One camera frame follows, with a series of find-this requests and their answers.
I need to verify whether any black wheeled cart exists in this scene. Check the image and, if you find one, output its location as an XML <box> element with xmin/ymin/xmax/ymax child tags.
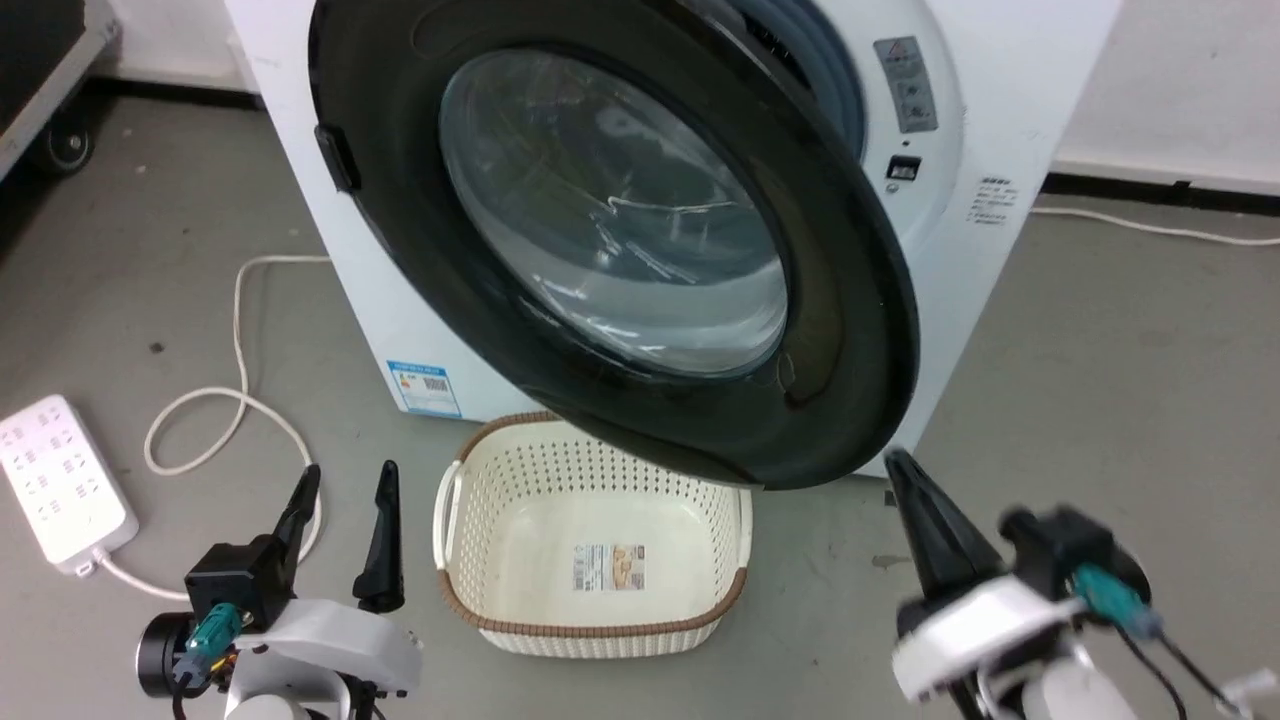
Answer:
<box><xmin>0</xmin><ymin>0</ymin><xmax>123</xmax><ymax>181</ymax></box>

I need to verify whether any blue energy label sticker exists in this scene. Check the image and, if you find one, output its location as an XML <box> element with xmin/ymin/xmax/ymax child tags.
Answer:
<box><xmin>386</xmin><ymin>360</ymin><xmax>463</xmax><ymax>418</ymax></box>

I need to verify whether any black caster wheel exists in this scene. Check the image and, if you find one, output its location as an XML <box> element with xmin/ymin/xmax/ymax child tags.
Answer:
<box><xmin>40</xmin><ymin>118</ymin><xmax>97</xmax><ymax>177</ymax></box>

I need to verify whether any black round glass washer door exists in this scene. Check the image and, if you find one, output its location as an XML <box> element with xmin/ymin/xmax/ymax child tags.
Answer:
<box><xmin>307</xmin><ymin>0</ymin><xmax>921</xmax><ymax>491</ymax></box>

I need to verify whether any blue-grey rubber door gasket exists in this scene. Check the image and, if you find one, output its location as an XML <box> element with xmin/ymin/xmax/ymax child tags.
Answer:
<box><xmin>725</xmin><ymin>0</ymin><xmax>867</xmax><ymax>158</ymax></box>

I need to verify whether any cream perforated laundry basket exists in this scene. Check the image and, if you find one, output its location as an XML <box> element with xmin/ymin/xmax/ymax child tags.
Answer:
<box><xmin>432</xmin><ymin>410</ymin><xmax>753</xmax><ymax>659</ymax></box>

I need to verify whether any white power strip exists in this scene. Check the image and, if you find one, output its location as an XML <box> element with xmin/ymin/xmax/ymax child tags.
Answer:
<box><xmin>0</xmin><ymin>394</ymin><xmax>140</xmax><ymax>577</ymax></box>

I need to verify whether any paper label inside basket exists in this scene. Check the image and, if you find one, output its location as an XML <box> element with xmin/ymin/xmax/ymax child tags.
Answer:
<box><xmin>572</xmin><ymin>543</ymin><xmax>647</xmax><ymax>591</ymax></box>

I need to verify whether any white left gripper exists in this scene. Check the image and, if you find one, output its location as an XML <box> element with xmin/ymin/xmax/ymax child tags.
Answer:
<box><xmin>232</xmin><ymin>460</ymin><xmax>424</xmax><ymax>698</ymax></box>

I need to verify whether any thin white floor cable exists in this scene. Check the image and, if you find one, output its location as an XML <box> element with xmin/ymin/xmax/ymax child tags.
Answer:
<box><xmin>1030</xmin><ymin>205</ymin><xmax>1280</xmax><ymax>247</ymax></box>

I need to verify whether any white front-load washing machine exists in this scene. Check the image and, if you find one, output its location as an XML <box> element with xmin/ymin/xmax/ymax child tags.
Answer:
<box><xmin>222</xmin><ymin>0</ymin><xmax>1126</xmax><ymax>479</ymax></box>

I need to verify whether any grey warning sticker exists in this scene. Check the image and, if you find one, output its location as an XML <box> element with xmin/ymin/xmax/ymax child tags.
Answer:
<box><xmin>874</xmin><ymin>37</ymin><xmax>940</xmax><ymax>134</ymax></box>

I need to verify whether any left teal-plug camera cable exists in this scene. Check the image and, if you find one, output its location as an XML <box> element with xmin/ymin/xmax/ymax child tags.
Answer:
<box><xmin>172</xmin><ymin>602</ymin><xmax>244</xmax><ymax>720</ymax></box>

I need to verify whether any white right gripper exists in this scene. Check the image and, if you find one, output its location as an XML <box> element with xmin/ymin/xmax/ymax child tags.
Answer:
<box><xmin>884</xmin><ymin>447</ymin><xmax>1088</xmax><ymax>703</ymax></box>

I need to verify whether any white power strip cable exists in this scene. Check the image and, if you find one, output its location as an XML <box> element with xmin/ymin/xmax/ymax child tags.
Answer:
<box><xmin>95</xmin><ymin>254</ymin><xmax>333</xmax><ymax>601</ymax></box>

